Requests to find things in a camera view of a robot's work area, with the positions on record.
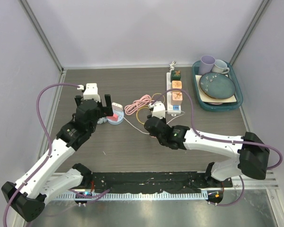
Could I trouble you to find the white charger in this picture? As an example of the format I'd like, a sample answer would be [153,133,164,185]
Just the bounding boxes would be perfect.
[112,102,124,112]

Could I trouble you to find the red pink charger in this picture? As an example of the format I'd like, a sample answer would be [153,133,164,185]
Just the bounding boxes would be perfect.
[106,113,118,122]

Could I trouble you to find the pink cord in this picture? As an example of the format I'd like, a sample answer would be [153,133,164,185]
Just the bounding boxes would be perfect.
[124,94,152,116]

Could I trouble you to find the white multicolour power strip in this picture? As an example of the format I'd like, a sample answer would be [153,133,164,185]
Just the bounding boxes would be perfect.
[166,61,183,117]

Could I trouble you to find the yellow charging cable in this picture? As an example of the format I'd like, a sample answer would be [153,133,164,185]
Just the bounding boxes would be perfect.
[135,93,168,125]

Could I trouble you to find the pink cube socket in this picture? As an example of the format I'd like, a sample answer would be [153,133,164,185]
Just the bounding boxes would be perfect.
[170,92,183,106]

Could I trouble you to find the orange cube socket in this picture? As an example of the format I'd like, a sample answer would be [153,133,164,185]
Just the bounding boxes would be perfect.
[171,80,182,92]

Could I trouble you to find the dark green cube socket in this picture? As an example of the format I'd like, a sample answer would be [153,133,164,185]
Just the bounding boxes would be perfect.
[170,70,181,82]

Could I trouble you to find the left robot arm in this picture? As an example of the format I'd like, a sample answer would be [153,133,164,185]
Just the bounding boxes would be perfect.
[1,94,113,222]

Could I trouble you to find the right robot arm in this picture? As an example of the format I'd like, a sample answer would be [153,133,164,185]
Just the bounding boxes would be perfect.
[144,117,270,187]

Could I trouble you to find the round light blue socket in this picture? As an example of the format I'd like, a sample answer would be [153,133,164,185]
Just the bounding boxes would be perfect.
[97,110,124,125]

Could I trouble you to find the dark blue plate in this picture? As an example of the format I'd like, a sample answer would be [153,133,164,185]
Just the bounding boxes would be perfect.
[199,72,236,99]

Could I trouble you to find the cream square plate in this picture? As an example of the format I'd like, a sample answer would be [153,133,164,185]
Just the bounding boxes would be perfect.
[195,75,237,104]

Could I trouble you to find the purple cup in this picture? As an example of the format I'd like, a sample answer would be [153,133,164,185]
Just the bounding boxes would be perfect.
[198,55,216,75]

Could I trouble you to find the grey blue mug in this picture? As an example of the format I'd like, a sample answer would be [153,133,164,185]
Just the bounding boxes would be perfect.
[211,59,230,74]

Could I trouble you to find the teal plastic tray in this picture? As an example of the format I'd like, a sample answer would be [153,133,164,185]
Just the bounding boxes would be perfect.
[192,61,243,112]

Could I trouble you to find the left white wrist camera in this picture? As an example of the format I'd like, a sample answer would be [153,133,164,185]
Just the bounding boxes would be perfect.
[77,83,101,102]

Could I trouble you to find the black mounting base plate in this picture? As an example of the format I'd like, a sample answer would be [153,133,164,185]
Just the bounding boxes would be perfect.
[89,171,233,194]

